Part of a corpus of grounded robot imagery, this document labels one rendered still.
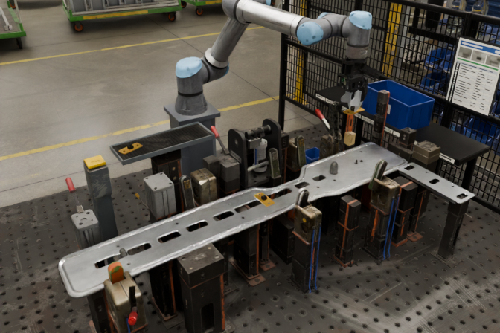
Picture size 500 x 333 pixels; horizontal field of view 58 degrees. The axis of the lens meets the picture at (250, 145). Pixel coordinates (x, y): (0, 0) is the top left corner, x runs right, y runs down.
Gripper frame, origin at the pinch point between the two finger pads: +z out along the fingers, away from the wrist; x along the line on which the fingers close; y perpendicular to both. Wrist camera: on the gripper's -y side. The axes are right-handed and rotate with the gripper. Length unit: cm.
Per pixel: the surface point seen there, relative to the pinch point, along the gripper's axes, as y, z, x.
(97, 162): 89, 10, -35
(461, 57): -60, -9, 3
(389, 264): 2, 57, 28
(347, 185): 9.4, 26.9, 9.1
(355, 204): 15.0, 27.9, 18.7
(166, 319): 85, 55, 3
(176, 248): 79, 26, 4
